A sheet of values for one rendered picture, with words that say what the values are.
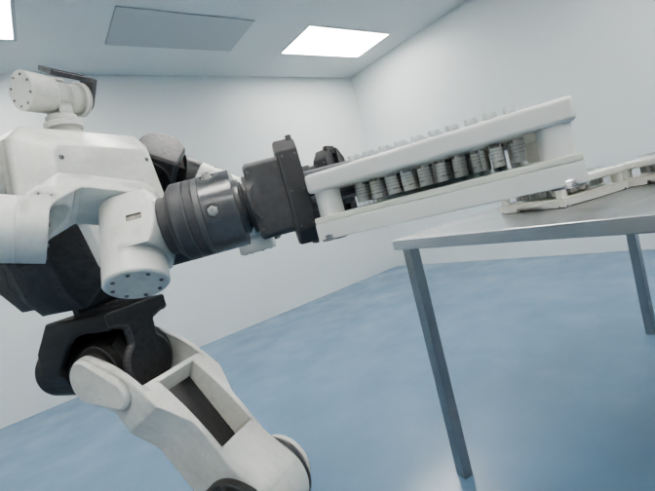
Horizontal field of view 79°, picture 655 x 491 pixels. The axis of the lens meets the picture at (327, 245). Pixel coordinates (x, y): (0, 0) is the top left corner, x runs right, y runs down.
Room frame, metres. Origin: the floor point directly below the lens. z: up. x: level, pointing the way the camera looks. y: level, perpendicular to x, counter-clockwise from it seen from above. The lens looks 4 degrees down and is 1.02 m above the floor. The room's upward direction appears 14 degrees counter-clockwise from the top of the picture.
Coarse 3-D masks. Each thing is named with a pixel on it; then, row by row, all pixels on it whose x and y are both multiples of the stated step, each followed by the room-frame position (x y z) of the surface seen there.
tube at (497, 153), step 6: (486, 114) 0.37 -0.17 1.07; (492, 114) 0.37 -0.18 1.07; (498, 144) 0.37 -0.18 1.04; (492, 150) 0.38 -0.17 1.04; (498, 150) 0.37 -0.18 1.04; (504, 150) 0.38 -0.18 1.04; (492, 156) 0.38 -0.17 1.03; (498, 156) 0.37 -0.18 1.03; (504, 156) 0.37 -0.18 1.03; (492, 162) 0.38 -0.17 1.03; (498, 162) 0.37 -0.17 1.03; (504, 162) 0.37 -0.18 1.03; (492, 168) 0.38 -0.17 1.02; (498, 168) 0.37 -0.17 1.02; (504, 168) 0.37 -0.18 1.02
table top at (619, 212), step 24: (624, 192) 1.08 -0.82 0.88; (648, 192) 0.96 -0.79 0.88; (480, 216) 1.42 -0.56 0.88; (504, 216) 1.23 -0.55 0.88; (528, 216) 1.08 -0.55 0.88; (552, 216) 0.97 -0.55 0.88; (576, 216) 0.88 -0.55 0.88; (600, 216) 0.80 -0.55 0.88; (624, 216) 0.74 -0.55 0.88; (648, 216) 0.70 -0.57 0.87; (408, 240) 1.29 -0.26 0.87; (432, 240) 1.20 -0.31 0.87; (456, 240) 1.11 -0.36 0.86; (480, 240) 1.04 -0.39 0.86; (504, 240) 0.97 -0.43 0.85; (528, 240) 0.92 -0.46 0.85
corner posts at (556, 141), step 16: (560, 128) 0.32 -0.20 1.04; (528, 144) 0.52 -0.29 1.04; (544, 144) 0.33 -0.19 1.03; (560, 144) 0.32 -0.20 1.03; (528, 160) 0.52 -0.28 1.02; (544, 160) 0.33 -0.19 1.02; (320, 192) 0.41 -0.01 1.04; (336, 192) 0.42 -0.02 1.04; (320, 208) 0.42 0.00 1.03; (336, 208) 0.41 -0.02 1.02
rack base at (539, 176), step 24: (528, 168) 0.33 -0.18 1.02; (552, 168) 0.32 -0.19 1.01; (576, 168) 0.32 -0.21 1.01; (432, 192) 0.37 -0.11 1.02; (456, 192) 0.36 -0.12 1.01; (480, 192) 0.35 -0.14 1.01; (504, 192) 0.34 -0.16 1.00; (528, 192) 0.33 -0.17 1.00; (336, 216) 0.41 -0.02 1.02; (360, 216) 0.40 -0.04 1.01; (384, 216) 0.39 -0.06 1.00; (408, 216) 0.38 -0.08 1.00
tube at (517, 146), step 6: (504, 108) 0.37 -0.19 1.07; (510, 108) 0.36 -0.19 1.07; (516, 108) 0.36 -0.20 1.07; (504, 114) 0.37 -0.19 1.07; (516, 138) 0.37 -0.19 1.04; (522, 138) 0.37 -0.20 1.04; (510, 144) 0.37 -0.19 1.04; (516, 144) 0.37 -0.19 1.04; (522, 144) 0.37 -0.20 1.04; (510, 150) 0.37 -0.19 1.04; (516, 150) 0.37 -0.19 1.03; (522, 150) 0.37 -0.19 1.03; (516, 156) 0.37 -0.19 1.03; (522, 156) 0.37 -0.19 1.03; (516, 162) 0.37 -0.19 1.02; (522, 162) 0.36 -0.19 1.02; (516, 168) 0.37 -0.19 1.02
